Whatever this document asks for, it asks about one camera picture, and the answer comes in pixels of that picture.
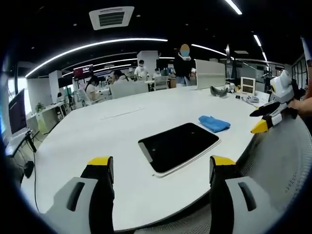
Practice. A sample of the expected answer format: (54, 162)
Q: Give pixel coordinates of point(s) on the person's right hand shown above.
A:
(299, 106)

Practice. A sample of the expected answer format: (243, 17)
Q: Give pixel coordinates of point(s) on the white office chair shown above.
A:
(84, 96)

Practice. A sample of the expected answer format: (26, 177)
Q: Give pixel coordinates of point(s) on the green potted plant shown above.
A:
(39, 107)

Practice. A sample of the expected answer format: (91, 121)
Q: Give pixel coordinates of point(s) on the white framed box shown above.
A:
(248, 85)

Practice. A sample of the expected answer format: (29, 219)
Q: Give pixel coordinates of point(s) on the ceiling air conditioner vent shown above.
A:
(111, 17)

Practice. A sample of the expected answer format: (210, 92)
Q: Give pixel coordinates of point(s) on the white desk partition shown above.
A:
(129, 89)

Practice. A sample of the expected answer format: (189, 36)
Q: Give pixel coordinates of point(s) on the grey desk partition panel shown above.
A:
(210, 74)

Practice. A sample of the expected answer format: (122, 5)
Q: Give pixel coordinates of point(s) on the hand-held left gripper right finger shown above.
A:
(226, 195)

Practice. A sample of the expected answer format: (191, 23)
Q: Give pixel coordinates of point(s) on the dark grey headset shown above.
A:
(218, 92)

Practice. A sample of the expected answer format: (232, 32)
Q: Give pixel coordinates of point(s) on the computer monitor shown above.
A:
(17, 112)

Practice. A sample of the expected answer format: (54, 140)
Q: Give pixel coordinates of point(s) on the black tablet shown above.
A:
(179, 146)

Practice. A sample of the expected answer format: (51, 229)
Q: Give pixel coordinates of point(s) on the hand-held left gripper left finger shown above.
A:
(97, 195)

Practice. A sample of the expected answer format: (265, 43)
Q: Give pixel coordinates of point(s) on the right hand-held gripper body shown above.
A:
(282, 85)

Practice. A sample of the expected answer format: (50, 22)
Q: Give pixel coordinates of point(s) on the white side desk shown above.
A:
(50, 114)

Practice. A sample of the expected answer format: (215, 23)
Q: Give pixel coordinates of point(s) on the white game controller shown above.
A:
(250, 99)

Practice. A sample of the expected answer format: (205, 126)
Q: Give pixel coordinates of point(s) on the red wall screen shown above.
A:
(83, 71)

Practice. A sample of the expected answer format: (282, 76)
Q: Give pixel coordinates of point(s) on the blue cleaning cloth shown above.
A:
(214, 123)

